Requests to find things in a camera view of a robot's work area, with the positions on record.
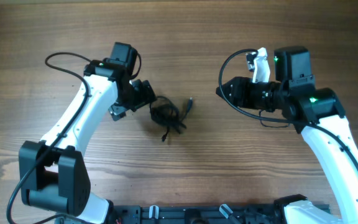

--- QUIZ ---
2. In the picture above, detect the black cable bundle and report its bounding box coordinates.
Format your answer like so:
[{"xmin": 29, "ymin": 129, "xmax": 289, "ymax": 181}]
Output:
[{"xmin": 149, "ymin": 95, "xmax": 194, "ymax": 143}]

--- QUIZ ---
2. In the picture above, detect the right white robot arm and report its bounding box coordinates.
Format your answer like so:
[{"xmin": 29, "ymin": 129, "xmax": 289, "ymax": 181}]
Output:
[{"xmin": 216, "ymin": 46, "xmax": 358, "ymax": 223}]

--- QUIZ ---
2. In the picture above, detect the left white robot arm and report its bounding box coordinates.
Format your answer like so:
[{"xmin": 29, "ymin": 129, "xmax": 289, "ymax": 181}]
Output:
[{"xmin": 6, "ymin": 42, "xmax": 156, "ymax": 223}]

